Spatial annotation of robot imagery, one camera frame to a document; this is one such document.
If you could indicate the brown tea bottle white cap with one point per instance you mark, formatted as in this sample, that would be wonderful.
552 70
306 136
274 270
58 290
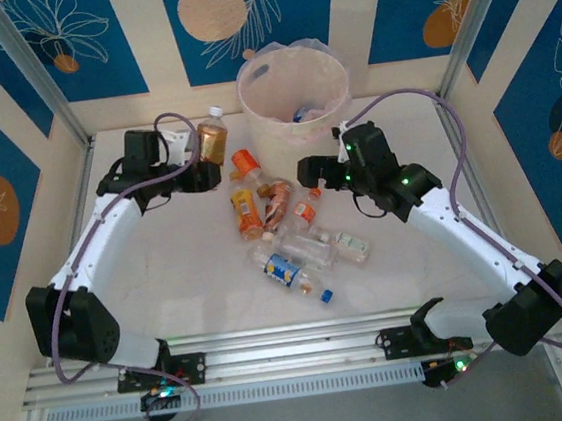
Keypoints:
212 139

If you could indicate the clear bottle orange label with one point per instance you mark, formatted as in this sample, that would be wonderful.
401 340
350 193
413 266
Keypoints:
244 160

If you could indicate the crushed copper label bottle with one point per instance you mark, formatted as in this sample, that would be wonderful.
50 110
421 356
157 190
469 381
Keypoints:
277 201

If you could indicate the yellow orange juice bottle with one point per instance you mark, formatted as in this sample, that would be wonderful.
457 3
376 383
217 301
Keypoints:
246 214

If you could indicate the large clear plastic bottle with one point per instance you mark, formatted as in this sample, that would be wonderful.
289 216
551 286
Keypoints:
310 250

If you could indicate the white green label bottle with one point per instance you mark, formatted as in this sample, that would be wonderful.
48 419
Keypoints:
350 247

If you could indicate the blue label bottle blue cap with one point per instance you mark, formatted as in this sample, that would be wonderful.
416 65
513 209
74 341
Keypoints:
281 270

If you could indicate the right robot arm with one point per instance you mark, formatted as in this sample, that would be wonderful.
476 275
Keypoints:
465 241

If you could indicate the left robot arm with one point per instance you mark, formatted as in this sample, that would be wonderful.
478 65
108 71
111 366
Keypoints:
93 240

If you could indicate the white plastic trash bin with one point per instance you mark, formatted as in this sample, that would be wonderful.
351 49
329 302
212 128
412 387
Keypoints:
311 45

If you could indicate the small bottle orange cap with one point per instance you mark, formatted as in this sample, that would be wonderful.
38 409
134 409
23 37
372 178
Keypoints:
303 211

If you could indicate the white right camera bracket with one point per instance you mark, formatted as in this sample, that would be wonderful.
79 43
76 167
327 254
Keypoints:
342 144

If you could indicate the white camera bracket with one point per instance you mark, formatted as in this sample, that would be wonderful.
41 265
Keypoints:
342 144
174 138

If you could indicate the white left camera bracket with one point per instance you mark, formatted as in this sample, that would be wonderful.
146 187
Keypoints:
174 138

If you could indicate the aluminium side rail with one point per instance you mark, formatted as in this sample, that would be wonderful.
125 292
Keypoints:
485 204
83 168

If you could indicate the aluminium frame post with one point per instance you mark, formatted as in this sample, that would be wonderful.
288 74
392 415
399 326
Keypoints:
472 24
41 80

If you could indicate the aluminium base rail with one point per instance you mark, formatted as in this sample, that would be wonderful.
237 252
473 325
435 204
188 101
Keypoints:
295 350

